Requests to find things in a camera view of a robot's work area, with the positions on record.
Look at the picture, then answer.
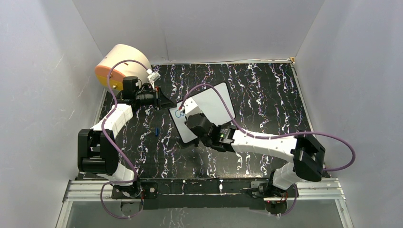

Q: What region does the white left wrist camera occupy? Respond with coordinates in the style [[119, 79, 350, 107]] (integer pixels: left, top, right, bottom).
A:
[[146, 69, 161, 88]]

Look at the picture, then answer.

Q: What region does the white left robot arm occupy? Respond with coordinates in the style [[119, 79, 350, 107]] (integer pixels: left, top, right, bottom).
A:
[[77, 76, 176, 198]]

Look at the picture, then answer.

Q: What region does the beige and orange cylinder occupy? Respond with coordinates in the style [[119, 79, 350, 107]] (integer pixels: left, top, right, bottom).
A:
[[95, 44, 152, 91]]

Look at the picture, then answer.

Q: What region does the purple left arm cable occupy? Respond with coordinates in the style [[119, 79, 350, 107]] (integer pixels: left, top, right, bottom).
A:
[[100, 59, 149, 220]]

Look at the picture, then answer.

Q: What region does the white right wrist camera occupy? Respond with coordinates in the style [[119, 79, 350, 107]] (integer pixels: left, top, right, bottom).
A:
[[179, 98, 202, 119]]

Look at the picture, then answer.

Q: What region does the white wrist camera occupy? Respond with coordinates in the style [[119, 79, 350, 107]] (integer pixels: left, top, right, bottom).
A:
[[146, 69, 161, 88], [179, 98, 202, 119]]

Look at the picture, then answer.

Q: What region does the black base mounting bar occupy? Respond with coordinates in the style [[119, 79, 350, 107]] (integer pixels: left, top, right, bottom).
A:
[[112, 178, 298, 212]]

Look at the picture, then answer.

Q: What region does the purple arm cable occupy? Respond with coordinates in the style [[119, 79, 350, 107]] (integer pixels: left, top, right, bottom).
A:
[[178, 83, 356, 217], [100, 59, 149, 220]]

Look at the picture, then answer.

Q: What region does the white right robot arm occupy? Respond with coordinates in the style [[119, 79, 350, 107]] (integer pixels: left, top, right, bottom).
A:
[[185, 114, 326, 197]]

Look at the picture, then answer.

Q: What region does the aluminium frame rail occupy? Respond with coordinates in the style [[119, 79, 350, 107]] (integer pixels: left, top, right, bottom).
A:
[[63, 180, 140, 203]]

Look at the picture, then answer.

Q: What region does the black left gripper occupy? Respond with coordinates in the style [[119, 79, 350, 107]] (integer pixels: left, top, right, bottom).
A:
[[136, 86, 177, 111]]

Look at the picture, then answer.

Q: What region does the small black-framed whiteboard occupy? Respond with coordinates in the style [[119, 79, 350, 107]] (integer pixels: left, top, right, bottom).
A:
[[169, 82, 236, 143]]

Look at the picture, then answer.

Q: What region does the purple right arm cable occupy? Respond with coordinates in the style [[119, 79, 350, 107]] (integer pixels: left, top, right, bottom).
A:
[[178, 83, 356, 217]]

